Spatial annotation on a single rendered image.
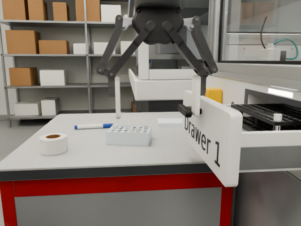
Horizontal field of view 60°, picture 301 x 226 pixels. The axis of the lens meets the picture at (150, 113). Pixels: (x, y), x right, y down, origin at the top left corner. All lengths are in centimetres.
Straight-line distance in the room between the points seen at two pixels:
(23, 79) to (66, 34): 101
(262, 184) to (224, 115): 29
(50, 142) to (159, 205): 32
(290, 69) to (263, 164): 19
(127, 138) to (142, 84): 57
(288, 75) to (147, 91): 85
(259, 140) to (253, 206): 31
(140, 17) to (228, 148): 24
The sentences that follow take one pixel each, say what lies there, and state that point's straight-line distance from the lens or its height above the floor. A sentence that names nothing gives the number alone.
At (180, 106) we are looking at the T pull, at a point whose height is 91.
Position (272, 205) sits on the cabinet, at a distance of 62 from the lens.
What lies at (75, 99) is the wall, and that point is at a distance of 472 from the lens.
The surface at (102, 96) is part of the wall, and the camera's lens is 468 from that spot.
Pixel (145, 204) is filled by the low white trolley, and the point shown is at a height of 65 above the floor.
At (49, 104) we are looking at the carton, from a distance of 437.
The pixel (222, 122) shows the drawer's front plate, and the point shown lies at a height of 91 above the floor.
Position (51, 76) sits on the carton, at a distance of 426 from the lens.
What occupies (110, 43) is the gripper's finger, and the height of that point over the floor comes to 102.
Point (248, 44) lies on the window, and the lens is 73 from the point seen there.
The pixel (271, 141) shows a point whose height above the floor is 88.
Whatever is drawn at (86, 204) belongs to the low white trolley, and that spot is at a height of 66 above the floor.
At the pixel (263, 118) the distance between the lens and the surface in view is 50.
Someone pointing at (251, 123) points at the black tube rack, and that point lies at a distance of 58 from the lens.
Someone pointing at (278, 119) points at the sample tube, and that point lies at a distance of 47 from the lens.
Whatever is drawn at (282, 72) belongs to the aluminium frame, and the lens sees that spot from 55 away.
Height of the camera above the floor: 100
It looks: 11 degrees down
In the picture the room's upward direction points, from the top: straight up
